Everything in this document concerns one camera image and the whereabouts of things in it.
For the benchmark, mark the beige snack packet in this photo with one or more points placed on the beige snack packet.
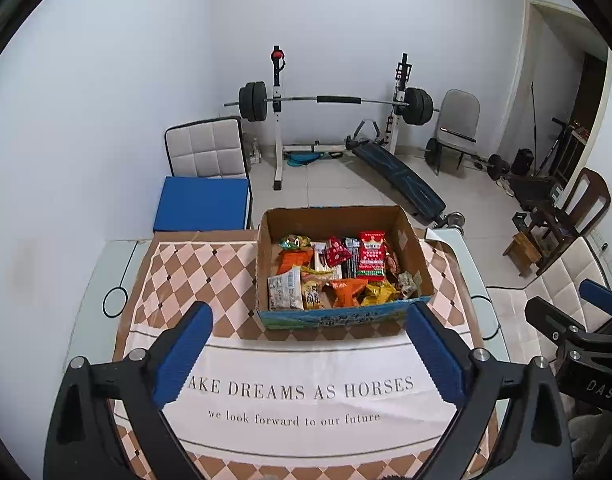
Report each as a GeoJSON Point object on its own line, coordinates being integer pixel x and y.
{"type": "Point", "coordinates": [408, 281]}

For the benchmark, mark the chrome dumbbell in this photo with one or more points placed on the chrome dumbbell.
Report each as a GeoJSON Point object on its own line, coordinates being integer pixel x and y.
{"type": "Point", "coordinates": [451, 220]}

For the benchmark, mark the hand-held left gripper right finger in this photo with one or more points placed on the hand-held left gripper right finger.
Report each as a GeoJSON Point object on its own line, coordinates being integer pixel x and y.
{"type": "Point", "coordinates": [436, 350]}

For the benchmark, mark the small red snack packet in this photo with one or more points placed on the small red snack packet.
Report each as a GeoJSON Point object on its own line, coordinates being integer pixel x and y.
{"type": "Point", "coordinates": [338, 251]}

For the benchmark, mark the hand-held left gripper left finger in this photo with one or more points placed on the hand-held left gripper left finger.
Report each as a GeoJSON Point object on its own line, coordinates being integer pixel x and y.
{"type": "Point", "coordinates": [185, 350]}

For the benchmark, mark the small wooden stool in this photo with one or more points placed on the small wooden stool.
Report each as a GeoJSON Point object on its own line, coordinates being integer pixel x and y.
{"type": "Point", "coordinates": [523, 247]}

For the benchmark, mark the brown snack packet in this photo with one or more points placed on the brown snack packet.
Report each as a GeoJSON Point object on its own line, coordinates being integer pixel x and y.
{"type": "Point", "coordinates": [393, 262]}

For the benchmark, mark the white barbell rack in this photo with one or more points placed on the white barbell rack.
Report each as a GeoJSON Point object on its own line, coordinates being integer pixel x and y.
{"type": "Point", "coordinates": [277, 150]}

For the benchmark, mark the brown door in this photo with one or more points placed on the brown door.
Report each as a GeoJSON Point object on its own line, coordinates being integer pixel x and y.
{"type": "Point", "coordinates": [593, 90]}

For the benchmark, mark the black metal pole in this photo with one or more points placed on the black metal pole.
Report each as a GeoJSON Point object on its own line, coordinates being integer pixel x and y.
{"type": "Point", "coordinates": [534, 130]}

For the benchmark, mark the checkered printed tablecloth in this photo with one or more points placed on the checkered printed tablecloth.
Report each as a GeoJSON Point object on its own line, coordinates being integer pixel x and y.
{"type": "Point", "coordinates": [306, 400]}

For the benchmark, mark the dark wooden chair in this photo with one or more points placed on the dark wooden chair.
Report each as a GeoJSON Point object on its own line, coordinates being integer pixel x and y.
{"type": "Point", "coordinates": [593, 195]}

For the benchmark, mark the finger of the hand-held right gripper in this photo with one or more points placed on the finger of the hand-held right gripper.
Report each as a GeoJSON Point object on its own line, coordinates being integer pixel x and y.
{"type": "Point", "coordinates": [551, 317]}
{"type": "Point", "coordinates": [603, 296]}

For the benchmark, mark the red and white snack packet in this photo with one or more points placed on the red and white snack packet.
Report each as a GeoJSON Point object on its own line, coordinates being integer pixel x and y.
{"type": "Point", "coordinates": [372, 255]}

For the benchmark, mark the grey chair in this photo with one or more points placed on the grey chair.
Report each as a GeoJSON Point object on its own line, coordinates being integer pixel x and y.
{"type": "Point", "coordinates": [458, 115]}

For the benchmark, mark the black weight plate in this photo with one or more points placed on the black weight plate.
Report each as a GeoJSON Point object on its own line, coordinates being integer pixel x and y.
{"type": "Point", "coordinates": [432, 151]}

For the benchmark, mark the black bag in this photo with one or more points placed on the black bag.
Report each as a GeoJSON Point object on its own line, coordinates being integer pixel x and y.
{"type": "Point", "coordinates": [523, 160]}

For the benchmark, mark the plain yellow snack packet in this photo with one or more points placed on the plain yellow snack packet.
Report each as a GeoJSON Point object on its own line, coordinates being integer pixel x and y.
{"type": "Point", "coordinates": [381, 292]}

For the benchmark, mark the cardboard box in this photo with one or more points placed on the cardboard box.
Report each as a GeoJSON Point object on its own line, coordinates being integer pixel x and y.
{"type": "Point", "coordinates": [331, 317]}

